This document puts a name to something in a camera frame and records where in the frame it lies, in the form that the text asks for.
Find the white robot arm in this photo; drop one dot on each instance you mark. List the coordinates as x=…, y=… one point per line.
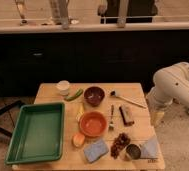
x=170, y=83

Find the grey folded cloth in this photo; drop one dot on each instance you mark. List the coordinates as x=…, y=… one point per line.
x=149, y=149

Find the blue sponge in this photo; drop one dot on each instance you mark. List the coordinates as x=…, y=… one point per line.
x=95, y=150

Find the yellow banana toy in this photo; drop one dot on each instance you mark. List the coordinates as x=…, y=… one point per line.
x=80, y=112

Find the orange bowl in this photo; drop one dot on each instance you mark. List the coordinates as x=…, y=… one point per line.
x=93, y=124

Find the metal cup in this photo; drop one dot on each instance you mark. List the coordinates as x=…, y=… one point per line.
x=133, y=152

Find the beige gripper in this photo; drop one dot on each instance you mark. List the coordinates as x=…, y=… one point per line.
x=156, y=114

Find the wooden handled brush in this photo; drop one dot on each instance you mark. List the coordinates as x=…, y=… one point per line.
x=117, y=95

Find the green plastic tray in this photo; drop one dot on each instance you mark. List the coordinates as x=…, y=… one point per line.
x=38, y=134

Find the purple bowl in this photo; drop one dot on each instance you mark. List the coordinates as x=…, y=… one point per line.
x=94, y=95

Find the white paper cup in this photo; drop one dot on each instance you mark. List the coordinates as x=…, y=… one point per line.
x=63, y=87

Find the orange peach toy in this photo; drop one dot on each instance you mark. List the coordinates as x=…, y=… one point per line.
x=78, y=139

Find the bunch of dark grapes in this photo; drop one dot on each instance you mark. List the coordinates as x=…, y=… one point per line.
x=119, y=144

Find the green pepper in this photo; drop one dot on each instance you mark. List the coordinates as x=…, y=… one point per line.
x=74, y=96

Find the metal fork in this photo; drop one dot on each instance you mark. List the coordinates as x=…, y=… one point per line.
x=111, y=124

